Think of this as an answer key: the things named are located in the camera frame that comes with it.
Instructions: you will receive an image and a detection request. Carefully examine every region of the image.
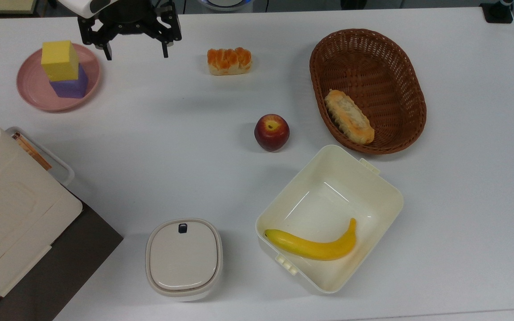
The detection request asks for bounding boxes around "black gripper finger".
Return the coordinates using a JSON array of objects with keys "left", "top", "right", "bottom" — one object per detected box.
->
[
  {"left": 149, "top": 2, "right": 183, "bottom": 59},
  {"left": 77, "top": 15, "right": 113, "bottom": 62}
]

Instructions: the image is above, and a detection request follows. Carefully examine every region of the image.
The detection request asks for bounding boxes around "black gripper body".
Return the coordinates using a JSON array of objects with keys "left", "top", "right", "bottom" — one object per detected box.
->
[{"left": 98, "top": 0, "right": 161, "bottom": 36}]

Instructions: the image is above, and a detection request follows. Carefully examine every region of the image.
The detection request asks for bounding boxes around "yellow foam cube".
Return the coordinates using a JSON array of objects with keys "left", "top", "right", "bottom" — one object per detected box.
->
[{"left": 41, "top": 41, "right": 80, "bottom": 82}]

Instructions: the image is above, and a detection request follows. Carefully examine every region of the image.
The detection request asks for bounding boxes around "purple foam cube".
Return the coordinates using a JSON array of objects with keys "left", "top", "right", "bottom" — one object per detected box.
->
[{"left": 50, "top": 64, "right": 89, "bottom": 99}]

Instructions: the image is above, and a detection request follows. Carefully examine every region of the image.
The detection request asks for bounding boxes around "orange glazed bread loaf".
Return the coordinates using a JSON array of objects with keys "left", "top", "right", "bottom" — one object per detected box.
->
[{"left": 207, "top": 47, "right": 253, "bottom": 76}]

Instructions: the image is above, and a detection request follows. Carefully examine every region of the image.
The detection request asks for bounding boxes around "pink plate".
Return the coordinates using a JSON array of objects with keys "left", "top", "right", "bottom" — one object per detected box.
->
[{"left": 16, "top": 43, "right": 102, "bottom": 112}]

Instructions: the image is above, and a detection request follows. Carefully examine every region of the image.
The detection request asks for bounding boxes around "clear holder with orange strip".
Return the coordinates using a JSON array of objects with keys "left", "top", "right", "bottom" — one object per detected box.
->
[{"left": 5, "top": 127, "right": 75, "bottom": 187}]

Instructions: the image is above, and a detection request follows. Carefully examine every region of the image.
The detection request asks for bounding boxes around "red apple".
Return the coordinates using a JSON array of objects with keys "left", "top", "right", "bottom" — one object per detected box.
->
[{"left": 254, "top": 114, "right": 290, "bottom": 152}]

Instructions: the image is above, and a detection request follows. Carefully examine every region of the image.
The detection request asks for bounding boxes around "cream plastic cabinet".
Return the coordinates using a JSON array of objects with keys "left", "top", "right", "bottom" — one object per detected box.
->
[{"left": 0, "top": 106, "right": 83, "bottom": 321}]

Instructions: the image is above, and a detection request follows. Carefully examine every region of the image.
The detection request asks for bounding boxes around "long crusty bread roll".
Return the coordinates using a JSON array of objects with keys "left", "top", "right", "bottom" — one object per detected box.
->
[{"left": 324, "top": 89, "right": 375, "bottom": 145}]

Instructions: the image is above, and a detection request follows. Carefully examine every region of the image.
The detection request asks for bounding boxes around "brown wicker basket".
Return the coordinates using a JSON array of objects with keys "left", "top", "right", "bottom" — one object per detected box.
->
[{"left": 309, "top": 29, "right": 427, "bottom": 155}]

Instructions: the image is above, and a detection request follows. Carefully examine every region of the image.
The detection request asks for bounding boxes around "white lidded trash can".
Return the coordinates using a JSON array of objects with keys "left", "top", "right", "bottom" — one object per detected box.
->
[{"left": 145, "top": 218, "right": 224, "bottom": 302}]

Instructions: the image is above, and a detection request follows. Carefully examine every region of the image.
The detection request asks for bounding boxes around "dark brown drawer unit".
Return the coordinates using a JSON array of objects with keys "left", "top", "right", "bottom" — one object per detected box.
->
[{"left": 0, "top": 189, "right": 124, "bottom": 321}]

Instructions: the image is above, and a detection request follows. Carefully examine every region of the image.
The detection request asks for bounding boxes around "cream plastic box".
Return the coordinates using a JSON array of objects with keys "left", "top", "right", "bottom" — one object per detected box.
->
[{"left": 255, "top": 144, "right": 405, "bottom": 295}]

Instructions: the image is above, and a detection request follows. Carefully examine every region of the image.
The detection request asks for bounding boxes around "yellow banana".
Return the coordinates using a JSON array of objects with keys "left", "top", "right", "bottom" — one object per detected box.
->
[{"left": 264, "top": 218, "right": 357, "bottom": 262}]

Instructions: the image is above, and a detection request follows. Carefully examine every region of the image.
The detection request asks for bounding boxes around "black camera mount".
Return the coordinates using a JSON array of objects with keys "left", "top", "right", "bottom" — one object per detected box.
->
[{"left": 480, "top": 0, "right": 514, "bottom": 24}]

